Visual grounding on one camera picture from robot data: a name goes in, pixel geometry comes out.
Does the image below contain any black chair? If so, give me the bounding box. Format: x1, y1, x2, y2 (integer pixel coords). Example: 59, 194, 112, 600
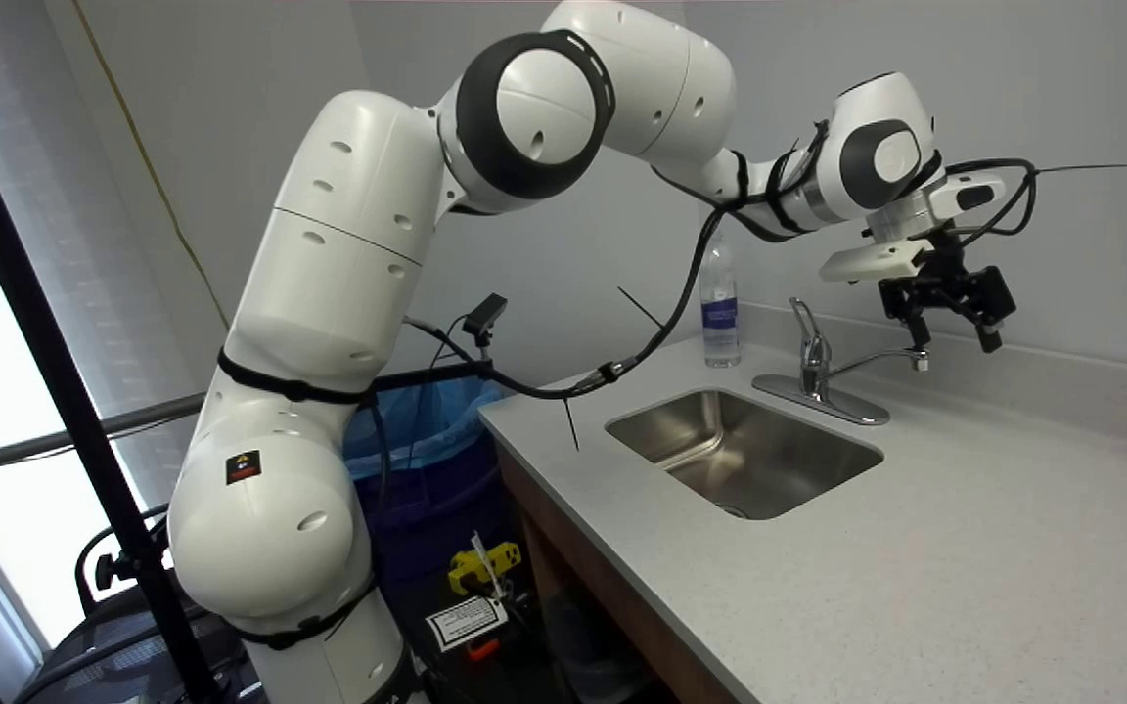
10, 527, 267, 704

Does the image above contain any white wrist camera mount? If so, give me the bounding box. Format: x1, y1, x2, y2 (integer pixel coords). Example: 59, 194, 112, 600
820, 237, 927, 282

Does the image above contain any black tripod pole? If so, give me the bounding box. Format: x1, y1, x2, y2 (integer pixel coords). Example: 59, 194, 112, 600
0, 194, 221, 704

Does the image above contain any yellow clamp tool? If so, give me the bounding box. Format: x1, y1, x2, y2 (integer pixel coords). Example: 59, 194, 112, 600
444, 540, 522, 596

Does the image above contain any stainless steel sink basin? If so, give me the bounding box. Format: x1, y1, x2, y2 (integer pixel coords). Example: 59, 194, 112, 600
605, 391, 885, 519

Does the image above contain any white label tag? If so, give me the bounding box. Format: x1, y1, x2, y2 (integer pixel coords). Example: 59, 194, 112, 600
427, 596, 507, 655

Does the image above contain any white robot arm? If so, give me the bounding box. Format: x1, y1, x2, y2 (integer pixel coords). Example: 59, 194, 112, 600
169, 0, 1013, 704

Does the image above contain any blue trash bin liner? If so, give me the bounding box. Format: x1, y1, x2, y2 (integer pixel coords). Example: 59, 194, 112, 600
344, 376, 499, 480

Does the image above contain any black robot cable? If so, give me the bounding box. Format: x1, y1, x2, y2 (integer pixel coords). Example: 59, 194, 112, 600
397, 117, 1040, 402

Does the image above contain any chrome faucet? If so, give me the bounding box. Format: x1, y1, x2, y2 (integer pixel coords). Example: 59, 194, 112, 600
751, 296, 889, 426

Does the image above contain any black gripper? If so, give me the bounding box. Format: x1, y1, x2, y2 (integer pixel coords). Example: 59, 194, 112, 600
880, 230, 1013, 373

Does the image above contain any clear smartwater bottle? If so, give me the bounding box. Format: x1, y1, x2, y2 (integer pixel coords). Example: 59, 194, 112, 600
699, 248, 740, 369

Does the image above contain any black camera on stand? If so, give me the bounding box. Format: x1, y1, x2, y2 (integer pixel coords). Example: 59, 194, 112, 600
462, 293, 503, 347

